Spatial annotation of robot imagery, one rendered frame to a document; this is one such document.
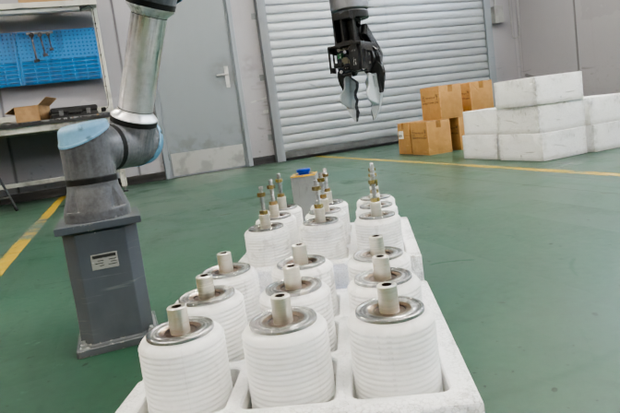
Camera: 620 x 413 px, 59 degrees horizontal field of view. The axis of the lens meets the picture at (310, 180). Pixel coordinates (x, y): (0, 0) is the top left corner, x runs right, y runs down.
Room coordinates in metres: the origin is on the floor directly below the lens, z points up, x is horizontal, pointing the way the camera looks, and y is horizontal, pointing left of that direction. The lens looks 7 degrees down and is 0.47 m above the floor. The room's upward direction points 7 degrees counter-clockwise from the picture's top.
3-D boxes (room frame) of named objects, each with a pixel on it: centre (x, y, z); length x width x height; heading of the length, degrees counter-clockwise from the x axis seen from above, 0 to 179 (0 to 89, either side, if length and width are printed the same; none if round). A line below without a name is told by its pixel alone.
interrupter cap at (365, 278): (0.70, -0.08, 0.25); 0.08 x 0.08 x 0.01
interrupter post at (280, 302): (0.59, 0.05, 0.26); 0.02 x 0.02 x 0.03
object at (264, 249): (1.15, 0.11, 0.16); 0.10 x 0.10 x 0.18
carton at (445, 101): (5.07, -1.29, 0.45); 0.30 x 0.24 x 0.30; 21
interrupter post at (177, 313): (0.60, 0.17, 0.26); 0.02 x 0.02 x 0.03
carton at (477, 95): (5.20, -1.63, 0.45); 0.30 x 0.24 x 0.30; 17
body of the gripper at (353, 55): (1.10, -0.12, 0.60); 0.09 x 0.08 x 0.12; 151
